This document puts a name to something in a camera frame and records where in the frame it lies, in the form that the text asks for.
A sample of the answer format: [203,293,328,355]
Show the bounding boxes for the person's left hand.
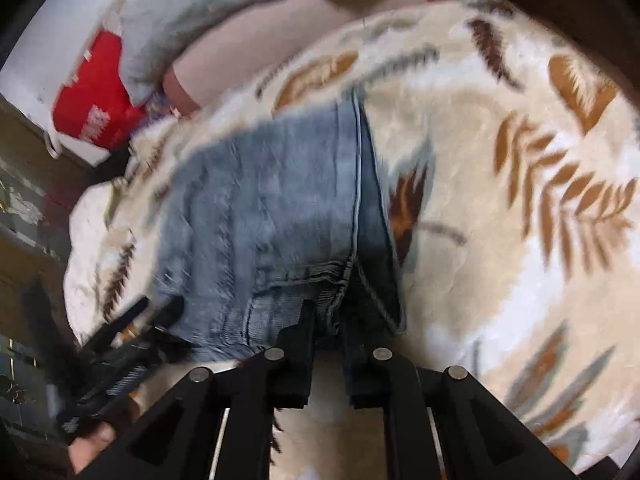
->
[68,422,116,474]

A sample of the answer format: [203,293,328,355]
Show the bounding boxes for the red printed bag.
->
[52,30,146,151]

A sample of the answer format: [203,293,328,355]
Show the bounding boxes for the leaf pattern beige blanket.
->
[64,0,639,472]

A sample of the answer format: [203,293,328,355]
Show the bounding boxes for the blue denim pants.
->
[154,91,407,361]

